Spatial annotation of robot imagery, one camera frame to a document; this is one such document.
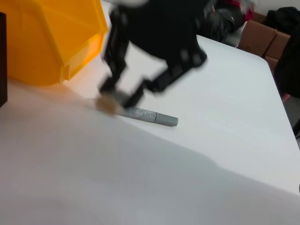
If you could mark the black bag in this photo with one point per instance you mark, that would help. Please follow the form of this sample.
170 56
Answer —
222 23

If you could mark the black garment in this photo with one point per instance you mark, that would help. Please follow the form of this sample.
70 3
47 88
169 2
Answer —
289 65

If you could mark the brown cardboard box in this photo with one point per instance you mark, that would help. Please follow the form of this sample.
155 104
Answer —
276 51
255 37

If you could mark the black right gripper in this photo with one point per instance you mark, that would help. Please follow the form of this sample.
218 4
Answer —
168 30

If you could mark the black mesh pen holder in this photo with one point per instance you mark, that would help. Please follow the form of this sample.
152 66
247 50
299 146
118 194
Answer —
2 58

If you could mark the red cloth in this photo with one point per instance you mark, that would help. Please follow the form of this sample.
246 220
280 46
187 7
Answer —
243 8

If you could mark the grey marker pen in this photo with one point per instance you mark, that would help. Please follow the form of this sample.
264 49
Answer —
152 116

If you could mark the yellow plastic bin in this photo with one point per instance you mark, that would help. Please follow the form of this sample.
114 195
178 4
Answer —
47 42

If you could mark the beige eraser with barcode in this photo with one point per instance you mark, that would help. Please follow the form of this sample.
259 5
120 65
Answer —
106 105

